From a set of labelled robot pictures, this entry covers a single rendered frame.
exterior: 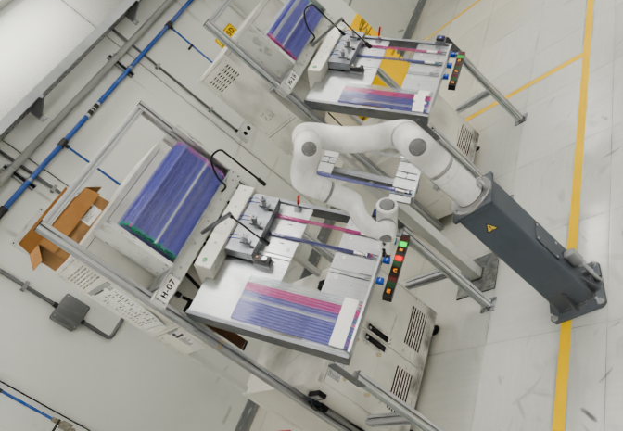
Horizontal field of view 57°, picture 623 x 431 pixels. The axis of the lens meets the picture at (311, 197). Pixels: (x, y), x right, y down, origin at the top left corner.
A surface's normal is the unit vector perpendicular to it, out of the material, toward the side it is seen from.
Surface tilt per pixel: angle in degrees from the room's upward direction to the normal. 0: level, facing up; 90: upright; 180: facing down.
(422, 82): 44
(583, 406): 0
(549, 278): 90
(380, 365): 90
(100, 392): 90
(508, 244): 90
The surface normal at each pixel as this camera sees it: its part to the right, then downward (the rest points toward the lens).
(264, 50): -0.33, 0.72
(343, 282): -0.09, -0.66
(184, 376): 0.59, -0.34
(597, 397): -0.74, -0.60
